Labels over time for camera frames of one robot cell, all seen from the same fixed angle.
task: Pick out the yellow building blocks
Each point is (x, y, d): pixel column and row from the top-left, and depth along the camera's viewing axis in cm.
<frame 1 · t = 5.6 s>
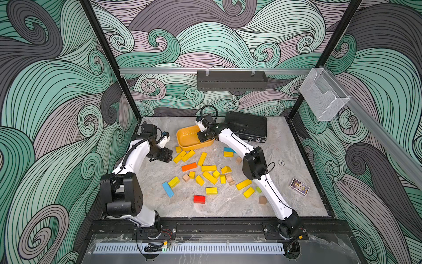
left hand: (162, 154, 86), fingers open
right hand: (198, 136, 102), fingers closed
orange plastic tub: (188, 139, 113), on the table
black electronics box: (246, 122, 119), on the table
small yellow cube block: (178, 149, 102), point 2 cm above the table
long yellow block: (178, 157, 100), on the table
long yellow block 2: (188, 155, 100), point 2 cm above the table
yellow long block centre: (203, 158, 100), on the table
orange rectangular block: (189, 166, 97), on the table
yellow flat block: (213, 168, 95), point 2 cm above the table
diagonal yellow long block: (210, 177, 92), on the table
blue long block: (168, 190, 87), on the table
red block: (199, 199, 82), point 2 cm above the table
yellow block near red: (211, 191, 86), point 2 cm above the table
yellow green block left: (175, 182, 88), point 2 cm above the table
yellow long block right: (245, 183, 89), on the table
yellow block lower right: (249, 192, 86), on the table
playing card: (299, 186, 87), point 2 cm above the table
natural wood cube left: (185, 177, 90), point 2 cm above the table
yellow small cube: (216, 174, 92), point 2 cm above the table
yellow block beside wood: (199, 180, 90), on the table

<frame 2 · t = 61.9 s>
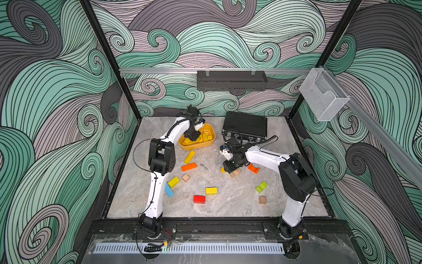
left hand: (192, 134, 100), fingers open
right hand: (227, 168, 92), fingers open
long yellow block 2: (189, 157, 100), on the table
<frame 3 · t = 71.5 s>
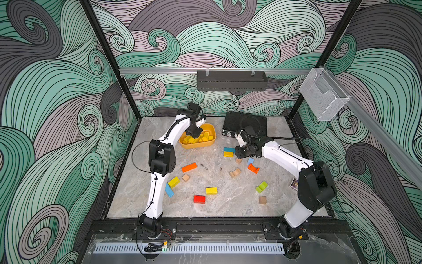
left hand: (195, 132, 98), fingers open
right hand: (237, 152, 90), fingers open
teal block: (227, 149, 105), on the table
yellow block under teal: (228, 154, 103), on the table
light blue cube block: (250, 160, 97), point 2 cm above the table
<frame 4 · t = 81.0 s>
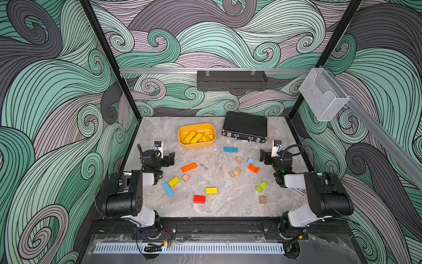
left hand: (165, 151, 94), fingers open
right hand: (268, 149, 94), fingers open
